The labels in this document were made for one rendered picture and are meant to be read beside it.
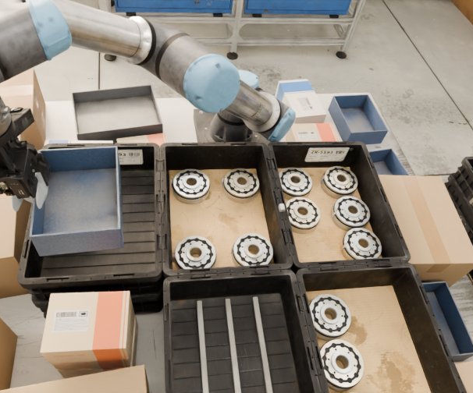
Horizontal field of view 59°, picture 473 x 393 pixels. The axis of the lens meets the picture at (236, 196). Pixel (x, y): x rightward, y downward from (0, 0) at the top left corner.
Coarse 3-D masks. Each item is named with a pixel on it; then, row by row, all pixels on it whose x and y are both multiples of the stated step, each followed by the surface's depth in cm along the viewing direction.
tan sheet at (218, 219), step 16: (208, 176) 122; (224, 176) 123; (176, 208) 114; (192, 208) 115; (208, 208) 116; (224, 208) 116; (240, 208) 117; (256, 208) 118; (176, 224) 111; (192, 224) 112; (208, 224) 113; (224, 224) 113; (240, 224) 114; (256, 224) 114; (176, 240) 108; (224, 240) 110; (192, 256) 106; (224, 256) 107
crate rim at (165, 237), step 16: (176, 144) 115; (192, 144) 116; (208, 144) 116; (224, 144) 117; (240, 144) 119; (256, 144) 118; (160, 160) 111; (272, 176) 112; (272, 192) 109; (288, 256) 98; (176, 272) 92; (192, 272) 93; (208, 272) 93; (224, 272) 94
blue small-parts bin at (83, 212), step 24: (72, 168) 88; (96, 168) 89; (48, 192) 84; (72, 192) 85; (96, 192) 86; (120, 192) 84; (48, 216) 81; (72, 216) 82; (96, 216) 83; (120, 216) 77; (48, 240) 73; (72, 240) 74; (96, 240) 76; (120, 240) 77
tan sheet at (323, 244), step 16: (320, 176) 127; (320, 192) 124; (320, 208) 120; (320, 224) 117; (368, 224) 119; (304, 240) 113; (320, 240) 114; (336, 240) 114; (304, 256) 110; (320, 256) 111; (336, 256) 111
